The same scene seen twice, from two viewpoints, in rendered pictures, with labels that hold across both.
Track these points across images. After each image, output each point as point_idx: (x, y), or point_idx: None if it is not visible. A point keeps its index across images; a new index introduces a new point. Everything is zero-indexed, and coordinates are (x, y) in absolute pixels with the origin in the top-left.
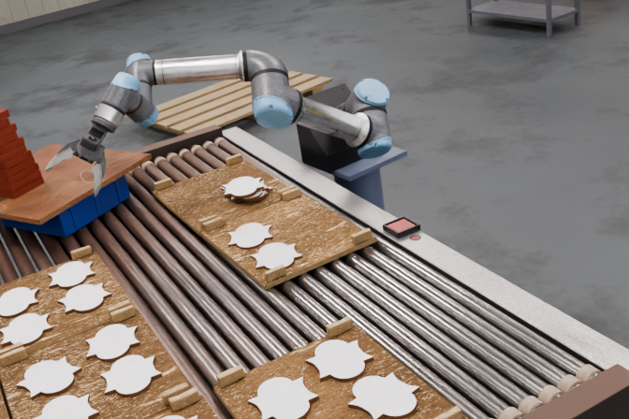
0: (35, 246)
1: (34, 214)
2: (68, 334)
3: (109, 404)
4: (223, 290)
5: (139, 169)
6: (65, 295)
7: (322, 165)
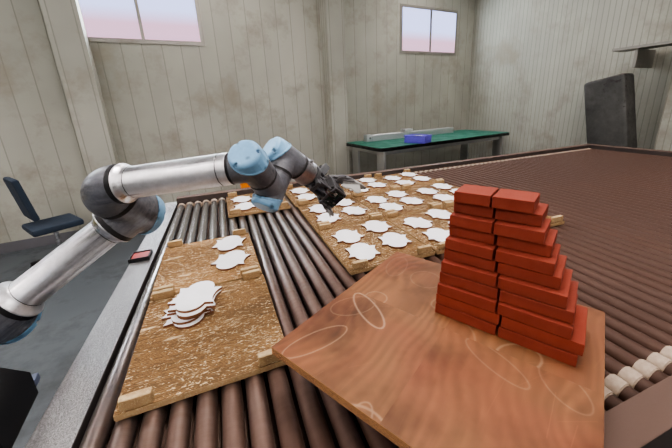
0: None
1: (406, 257)
2: (351, 224)
3: None
4: (269, 238)
5: None
6: (362, 242)
7: (29, 396)
